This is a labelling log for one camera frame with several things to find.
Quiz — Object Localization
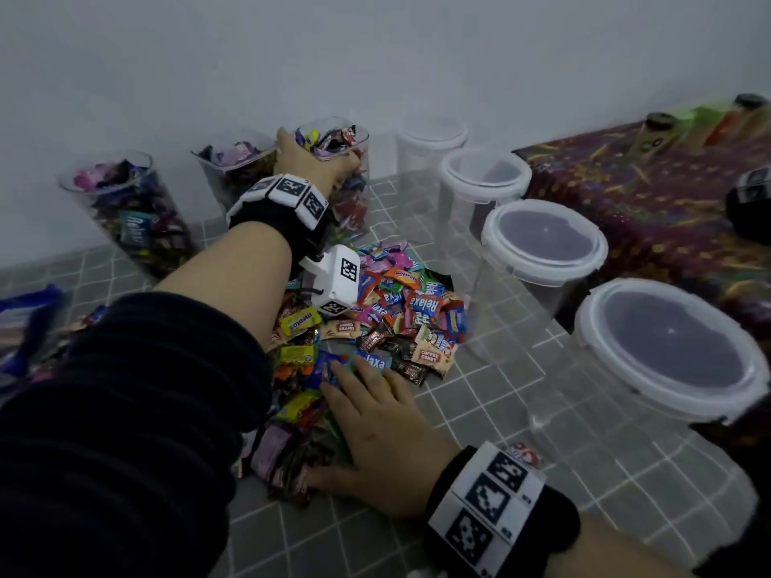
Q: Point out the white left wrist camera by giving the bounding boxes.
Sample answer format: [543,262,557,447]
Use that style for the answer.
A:
[304,246,363,318]

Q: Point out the person's left hand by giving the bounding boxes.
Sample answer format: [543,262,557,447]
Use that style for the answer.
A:
[275,126,363,200]

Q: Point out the black marker-tagged wristband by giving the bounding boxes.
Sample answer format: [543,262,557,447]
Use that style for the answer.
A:
[225,172,332,272]
[422,442,582,578]

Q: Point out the pile of colourful candies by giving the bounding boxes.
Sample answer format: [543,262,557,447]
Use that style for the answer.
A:
[54,234,544,507]

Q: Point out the black marker-tagged right wristband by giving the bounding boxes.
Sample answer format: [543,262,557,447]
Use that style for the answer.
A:
[422,442,582,578]

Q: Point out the green bottle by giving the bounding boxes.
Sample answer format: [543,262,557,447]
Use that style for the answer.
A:
[675,100,739,149]

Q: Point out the dark patterned cloth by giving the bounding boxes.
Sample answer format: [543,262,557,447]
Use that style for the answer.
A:
[516,108,771,477]

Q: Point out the person's right hand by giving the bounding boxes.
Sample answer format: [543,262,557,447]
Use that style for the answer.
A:
[301,360,465,519]

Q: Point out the small transparent plastic jar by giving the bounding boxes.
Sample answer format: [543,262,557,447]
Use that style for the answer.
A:
[295,114,373,248]
[395,114,469,206]
[190,128,281,218]

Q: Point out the black marker-tagged left wristband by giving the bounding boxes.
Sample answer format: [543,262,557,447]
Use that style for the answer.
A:
[225,172,332,272]

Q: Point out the tall transparent plastic jar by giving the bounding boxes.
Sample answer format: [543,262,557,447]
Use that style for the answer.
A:
[58,150,197,282]

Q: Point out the person's right forearm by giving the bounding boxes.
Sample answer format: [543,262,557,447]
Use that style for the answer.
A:
[548,511,712,578]

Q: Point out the olive green object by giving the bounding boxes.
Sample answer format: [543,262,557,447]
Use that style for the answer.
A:
[632,110,679,157]

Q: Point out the blue snack packet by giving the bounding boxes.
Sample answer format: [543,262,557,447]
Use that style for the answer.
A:
[0,283,67,381]

